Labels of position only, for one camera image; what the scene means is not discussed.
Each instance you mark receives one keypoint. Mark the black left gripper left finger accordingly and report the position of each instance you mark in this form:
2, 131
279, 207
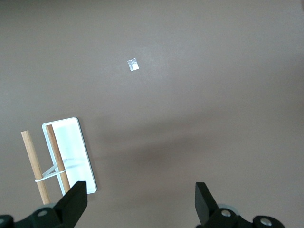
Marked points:
71, 209

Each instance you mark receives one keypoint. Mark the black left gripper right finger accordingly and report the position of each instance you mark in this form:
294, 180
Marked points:
205, 209

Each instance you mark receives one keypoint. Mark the white rubber band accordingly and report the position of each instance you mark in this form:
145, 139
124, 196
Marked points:
51, 175

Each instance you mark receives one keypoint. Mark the wooden stick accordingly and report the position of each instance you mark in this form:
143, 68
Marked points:
32, 154
55, 149

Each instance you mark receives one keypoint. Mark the white rectangular tray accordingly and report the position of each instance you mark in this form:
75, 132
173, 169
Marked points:
73, 142

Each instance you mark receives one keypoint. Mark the small clear tape piece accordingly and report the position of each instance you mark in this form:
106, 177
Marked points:
133, 65

